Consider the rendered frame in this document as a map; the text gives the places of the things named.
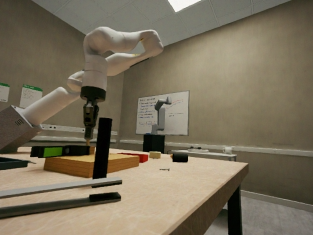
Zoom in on red shallow tray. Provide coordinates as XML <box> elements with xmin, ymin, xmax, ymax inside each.
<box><xmin>118</xmin><ymin>153</ymin><xmax>149</xmax><ymax>163</ymax></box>

